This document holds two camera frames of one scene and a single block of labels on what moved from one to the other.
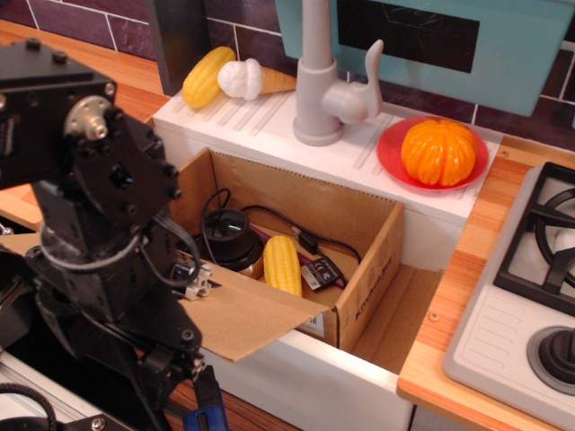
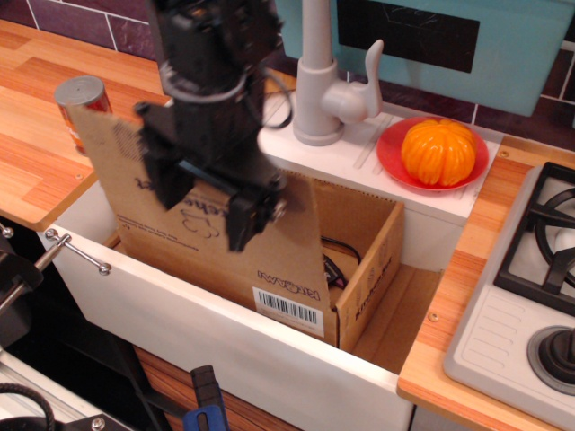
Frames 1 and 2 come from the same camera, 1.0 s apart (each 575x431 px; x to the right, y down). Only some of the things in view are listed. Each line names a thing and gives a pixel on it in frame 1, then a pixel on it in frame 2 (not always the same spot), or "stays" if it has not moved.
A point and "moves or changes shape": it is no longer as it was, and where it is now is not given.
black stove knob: x=551 y=352 stays
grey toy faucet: x=324 y=102 stays
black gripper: x=117 y=287 → x=219 y=142
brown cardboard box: x=296 y=256 moves or changes shape
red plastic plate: x=389 y=153 stays
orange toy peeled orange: x=438 y=152 stays
